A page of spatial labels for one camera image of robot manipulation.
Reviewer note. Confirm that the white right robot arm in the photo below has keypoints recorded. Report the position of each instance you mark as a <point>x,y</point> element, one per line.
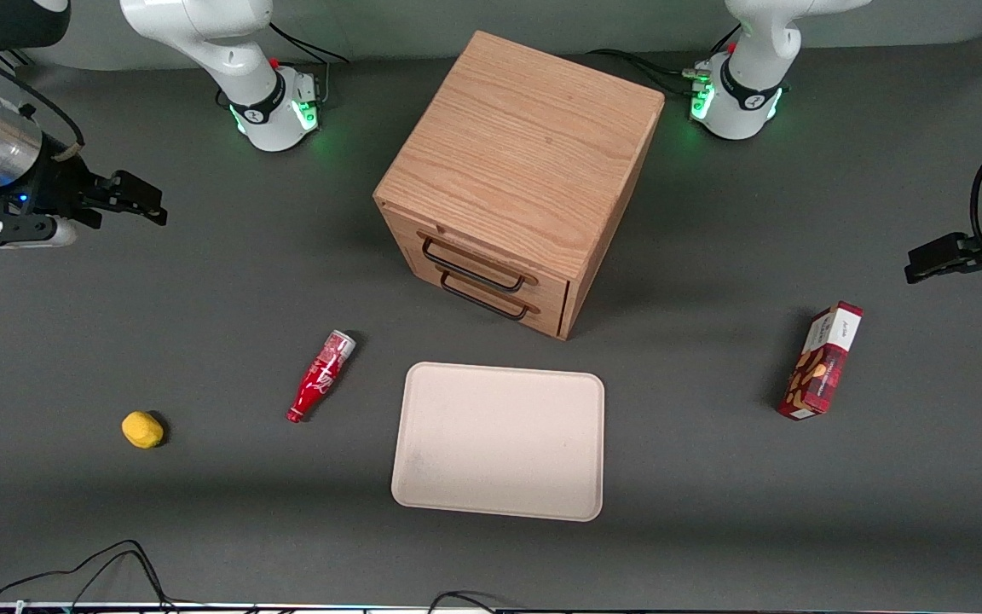
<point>231,51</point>

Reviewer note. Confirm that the wooden drawer front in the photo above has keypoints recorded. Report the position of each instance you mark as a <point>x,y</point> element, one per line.
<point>546,317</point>
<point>551,286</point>

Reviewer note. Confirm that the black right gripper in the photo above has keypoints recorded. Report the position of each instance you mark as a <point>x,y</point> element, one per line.
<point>54,189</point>

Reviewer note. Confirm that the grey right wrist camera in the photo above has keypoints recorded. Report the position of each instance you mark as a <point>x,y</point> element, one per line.
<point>5,232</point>

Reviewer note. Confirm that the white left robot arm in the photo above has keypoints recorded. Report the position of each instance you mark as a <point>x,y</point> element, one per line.
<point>747,85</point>

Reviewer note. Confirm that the red plaid shortbread box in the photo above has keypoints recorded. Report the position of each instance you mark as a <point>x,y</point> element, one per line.
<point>823,362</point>

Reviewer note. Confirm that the yellow lemon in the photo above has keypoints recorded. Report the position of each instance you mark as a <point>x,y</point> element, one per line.
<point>142,429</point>

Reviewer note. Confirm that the red coke bottle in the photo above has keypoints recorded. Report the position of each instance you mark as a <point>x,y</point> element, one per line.
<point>320,375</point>

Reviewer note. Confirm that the wooden drawer cabinet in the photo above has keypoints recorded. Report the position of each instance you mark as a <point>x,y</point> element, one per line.
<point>525,153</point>

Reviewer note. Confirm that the beige rectangular tray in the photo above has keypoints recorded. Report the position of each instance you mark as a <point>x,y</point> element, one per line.
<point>499,439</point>

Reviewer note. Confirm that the aluminium frame rail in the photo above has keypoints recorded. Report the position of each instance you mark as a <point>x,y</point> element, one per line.
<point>9,60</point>

